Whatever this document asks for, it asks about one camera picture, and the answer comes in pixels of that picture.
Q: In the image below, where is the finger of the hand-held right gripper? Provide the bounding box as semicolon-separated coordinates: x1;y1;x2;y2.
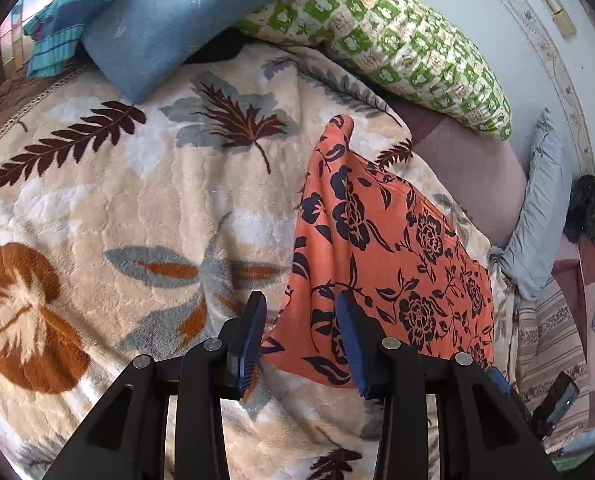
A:
488;366;534;423

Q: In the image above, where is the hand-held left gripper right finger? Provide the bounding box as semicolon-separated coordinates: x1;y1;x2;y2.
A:
336;290;561;480

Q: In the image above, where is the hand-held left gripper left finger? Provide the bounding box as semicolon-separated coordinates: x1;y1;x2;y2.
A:
42;291;268;480

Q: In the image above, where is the orange floral long-sleeved shirt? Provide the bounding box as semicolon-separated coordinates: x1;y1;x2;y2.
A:
260;115;495;388

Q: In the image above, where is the striped floral quilt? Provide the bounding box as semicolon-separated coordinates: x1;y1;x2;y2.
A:
497;275;591;453

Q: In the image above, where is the light blue ruffled pillow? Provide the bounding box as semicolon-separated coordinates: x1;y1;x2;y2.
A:
487;107;573;301

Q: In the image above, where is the beige leaf print blanket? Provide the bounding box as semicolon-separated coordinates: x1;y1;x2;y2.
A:
0;42;508;480

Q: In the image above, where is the dark furry cushion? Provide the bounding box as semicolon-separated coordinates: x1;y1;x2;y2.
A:
562;175;595;246

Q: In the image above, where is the mauve patchwork bed sheet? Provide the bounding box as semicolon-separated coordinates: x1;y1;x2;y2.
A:
392;100;595;428

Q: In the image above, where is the green checked pillow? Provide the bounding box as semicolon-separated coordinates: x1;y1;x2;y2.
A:
232;0;513;142

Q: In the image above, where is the blue denim pillow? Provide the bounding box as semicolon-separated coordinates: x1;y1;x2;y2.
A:
80;0;351;105

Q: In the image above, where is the teal striped cloth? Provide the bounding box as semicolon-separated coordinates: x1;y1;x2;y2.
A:
24;0;148;78

